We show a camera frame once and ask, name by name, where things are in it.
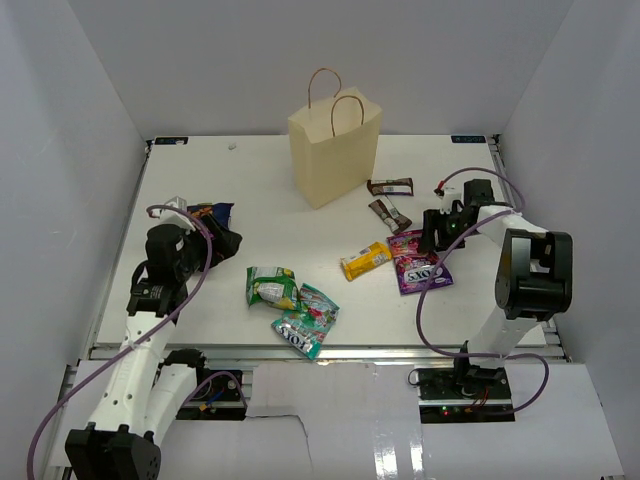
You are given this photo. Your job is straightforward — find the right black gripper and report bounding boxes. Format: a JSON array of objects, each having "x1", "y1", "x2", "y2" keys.
[{"x1": 419, "y1": 208, "x2": 477, "y2": 252}]

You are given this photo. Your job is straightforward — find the dark blue purple snack bag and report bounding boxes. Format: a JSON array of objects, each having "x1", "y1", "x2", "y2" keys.
[{"x1": 187, "y1": 202, "x2": 234, "y2": 229}]

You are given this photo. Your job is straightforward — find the purple Fox's candy bag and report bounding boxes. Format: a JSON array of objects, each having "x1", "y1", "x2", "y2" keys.
[{"x1": 387, "y1": 230, "x2": 439, "y2": 296}]

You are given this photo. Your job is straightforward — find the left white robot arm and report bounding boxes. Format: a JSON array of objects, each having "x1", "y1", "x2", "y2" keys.
[{"x1": 64, "y1": 211, "x2": 242, "y2": 479}]

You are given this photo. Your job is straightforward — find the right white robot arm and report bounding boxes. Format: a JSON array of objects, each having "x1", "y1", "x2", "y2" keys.
[{"x1": 419, "y1": 179, "x2": 573, "y2": 399}]

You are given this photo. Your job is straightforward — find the teal Fox's candy bag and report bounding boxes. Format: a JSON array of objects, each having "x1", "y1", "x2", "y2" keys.
[{"x1": 271, "y1": 283, "x2": 340, "y2": 361}]

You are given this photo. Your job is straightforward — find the cream paper bag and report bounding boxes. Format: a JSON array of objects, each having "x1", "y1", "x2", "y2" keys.
[{"x1": 288, "y1": 87, "x2": 382, "y2": 209}]

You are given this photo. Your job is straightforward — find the brown chocolate bar lower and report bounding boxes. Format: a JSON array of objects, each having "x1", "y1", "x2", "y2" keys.
[{"x1": 369, "y1": 196, "x2": 412, "y2": 234}]

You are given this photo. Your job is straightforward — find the brown chocolate bar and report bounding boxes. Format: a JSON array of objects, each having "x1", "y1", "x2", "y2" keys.
[
  {"x1": 369, "y1": 196, "x2": 412, "y2": 234},
  {"x1": 366, "y1": 177, "x2": 414, "y2": 196}
]

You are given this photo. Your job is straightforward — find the brown chocolate bar upper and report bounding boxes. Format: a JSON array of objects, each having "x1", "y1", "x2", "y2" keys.
[{"x1": 366, "y1": 177, "x2": 414, "y2": 196}]

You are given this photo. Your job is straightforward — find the green snack packet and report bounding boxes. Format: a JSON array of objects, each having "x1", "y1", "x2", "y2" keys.
[{"x1": 245, "y1": 266, "x2": 299, "y2": 310}]

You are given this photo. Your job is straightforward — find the yellow snack bar wrapper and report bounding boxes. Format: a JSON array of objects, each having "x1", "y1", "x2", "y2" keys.
[{"x1": 340, "y1": 242, "x2": 392, "y2": 281}]

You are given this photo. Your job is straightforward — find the right blue corner label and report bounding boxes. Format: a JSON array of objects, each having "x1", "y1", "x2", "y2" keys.
[{"x1": 451, "y1": 135, "x2": 486, "y2": 144}]

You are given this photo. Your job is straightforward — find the blue corner label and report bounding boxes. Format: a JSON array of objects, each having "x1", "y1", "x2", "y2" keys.
[
  {"x1": 451, "y1": 135, "x2": 486, "y2": 144},
  {"x1": 153, "y1": 136, "x2": 189, "y2": 146}
]

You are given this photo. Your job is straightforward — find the left blue corner label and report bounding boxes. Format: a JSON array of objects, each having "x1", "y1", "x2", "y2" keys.
[{"x1": 153, "y1": 136, "x2": 189, "y2": 146}]

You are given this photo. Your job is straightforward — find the white paper sheet front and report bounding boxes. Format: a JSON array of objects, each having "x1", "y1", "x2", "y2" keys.
[{"x1": 49, "y1": 360, "x2": 626, "y2": 480}]

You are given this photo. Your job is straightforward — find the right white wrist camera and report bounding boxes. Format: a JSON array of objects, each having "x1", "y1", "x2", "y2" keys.
[{"x1": 434, "y1": 181, "x2": 464, "y2": 215}]

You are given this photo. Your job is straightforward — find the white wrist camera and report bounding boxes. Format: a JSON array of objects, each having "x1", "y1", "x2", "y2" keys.
[
  {"x1": 147, "y1": 196, "x2": 196, "y2": 232},
  {"x1": 434, "y1": 181, "x2": 464, "y2": 215}
]

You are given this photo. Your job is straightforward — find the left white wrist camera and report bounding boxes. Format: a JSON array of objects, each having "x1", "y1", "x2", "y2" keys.
[{"x1": 147, "y1": 196, "x2": 196, "y2": 232}]

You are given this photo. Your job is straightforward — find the aluminium table frame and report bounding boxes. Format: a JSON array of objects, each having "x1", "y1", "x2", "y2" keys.
[{"x1": 39, "y1": 133, "x2": 569, "y2": 480}]

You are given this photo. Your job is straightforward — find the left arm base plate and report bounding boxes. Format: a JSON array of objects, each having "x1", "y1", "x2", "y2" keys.
[{"x1": 176, "y1": 370, "x2": 246, "y2": 421}]

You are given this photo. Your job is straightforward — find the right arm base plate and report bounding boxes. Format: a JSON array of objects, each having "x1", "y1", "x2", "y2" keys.
[{"x1": 407, "y1": 368, "x2": 515, "y2": 425}]

